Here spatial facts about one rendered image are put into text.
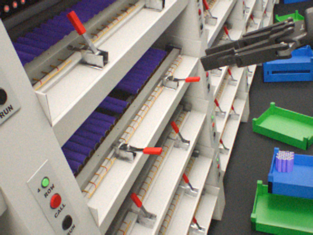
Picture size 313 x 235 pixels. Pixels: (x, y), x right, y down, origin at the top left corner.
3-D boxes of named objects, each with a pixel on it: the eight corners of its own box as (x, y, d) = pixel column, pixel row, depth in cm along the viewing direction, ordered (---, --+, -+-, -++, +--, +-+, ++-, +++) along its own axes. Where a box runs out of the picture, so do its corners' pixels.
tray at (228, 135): (243, 106, 183) (249, 86, 174) (220, 186, 139) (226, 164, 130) (208, 97, 188) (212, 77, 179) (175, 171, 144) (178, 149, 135)
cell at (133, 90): (116, 80, 81) (140, 87, 79) (116, 86, 82) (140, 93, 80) (113, 84, 79) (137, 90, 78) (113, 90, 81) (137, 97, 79)
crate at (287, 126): (324, 129, 171) (326, 117, 167) (306, 150, 161) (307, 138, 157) (271, 113, 191) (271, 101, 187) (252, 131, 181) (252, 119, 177)
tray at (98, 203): (197, 70, 99) (201, 41, 93) (99, 243, 55) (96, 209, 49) (136, 55, 104) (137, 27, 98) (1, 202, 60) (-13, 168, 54)
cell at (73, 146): (66, 144, 65) (94, 153, 64) (60, 150, 64) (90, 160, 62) (65, 137, 64) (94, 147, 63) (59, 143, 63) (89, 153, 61)
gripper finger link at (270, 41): (298, 46, 59) (299, 48, 57) (237, 66, 63) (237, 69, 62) (292, 25, 57) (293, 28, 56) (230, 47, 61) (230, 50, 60)
